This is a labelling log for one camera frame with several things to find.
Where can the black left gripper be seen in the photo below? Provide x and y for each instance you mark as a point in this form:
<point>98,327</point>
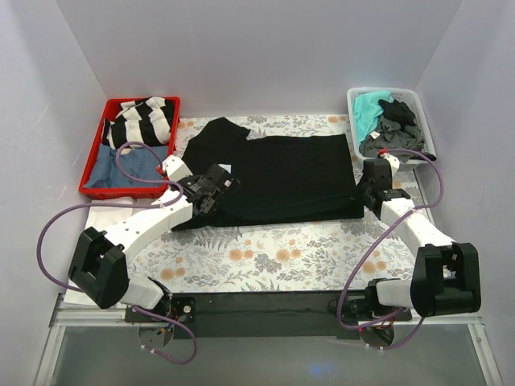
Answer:
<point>220,182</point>

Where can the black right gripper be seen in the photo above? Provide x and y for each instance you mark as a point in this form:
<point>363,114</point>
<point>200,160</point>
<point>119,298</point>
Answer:
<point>363,194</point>

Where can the black white striped shirt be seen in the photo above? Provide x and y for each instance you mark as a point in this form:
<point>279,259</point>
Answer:
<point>148,120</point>

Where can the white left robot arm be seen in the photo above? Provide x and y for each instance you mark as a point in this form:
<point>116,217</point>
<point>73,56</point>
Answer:
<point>101,259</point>

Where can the aluminium table frame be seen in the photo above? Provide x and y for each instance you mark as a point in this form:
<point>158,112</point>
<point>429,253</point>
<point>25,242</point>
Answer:
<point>87,346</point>

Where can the red plastic tray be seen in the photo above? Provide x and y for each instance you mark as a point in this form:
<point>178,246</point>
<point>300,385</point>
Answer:
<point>110,111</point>

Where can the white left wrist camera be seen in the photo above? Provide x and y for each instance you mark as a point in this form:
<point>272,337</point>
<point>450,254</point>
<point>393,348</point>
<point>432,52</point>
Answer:
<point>173,168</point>

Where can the black t-shirt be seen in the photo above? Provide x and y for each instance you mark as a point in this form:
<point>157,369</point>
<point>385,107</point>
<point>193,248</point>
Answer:
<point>282,179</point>

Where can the blue folded shirt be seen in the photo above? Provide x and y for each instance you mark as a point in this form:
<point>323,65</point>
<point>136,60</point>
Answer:
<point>139,163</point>

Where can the white plastic laundry basket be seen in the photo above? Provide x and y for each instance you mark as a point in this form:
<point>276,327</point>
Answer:
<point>410,97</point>

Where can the grey t-shirt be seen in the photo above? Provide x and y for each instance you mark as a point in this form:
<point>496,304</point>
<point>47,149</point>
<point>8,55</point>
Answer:
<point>392,135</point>

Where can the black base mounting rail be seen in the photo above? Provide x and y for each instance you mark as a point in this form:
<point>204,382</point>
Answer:
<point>260,314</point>

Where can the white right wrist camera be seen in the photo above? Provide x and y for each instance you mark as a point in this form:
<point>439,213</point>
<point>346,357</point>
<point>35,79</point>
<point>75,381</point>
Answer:
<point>393,161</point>

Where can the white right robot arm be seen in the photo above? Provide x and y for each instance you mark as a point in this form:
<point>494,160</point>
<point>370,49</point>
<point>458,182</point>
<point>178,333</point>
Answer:
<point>446,274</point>

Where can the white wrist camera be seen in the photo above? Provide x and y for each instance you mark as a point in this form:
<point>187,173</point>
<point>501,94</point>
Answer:
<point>393,161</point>
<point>173,168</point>

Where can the white folded cloth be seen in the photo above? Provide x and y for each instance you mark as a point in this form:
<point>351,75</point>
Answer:
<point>101,218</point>

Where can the teal t-shirt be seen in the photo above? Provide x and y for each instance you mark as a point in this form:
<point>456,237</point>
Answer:
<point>367,110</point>

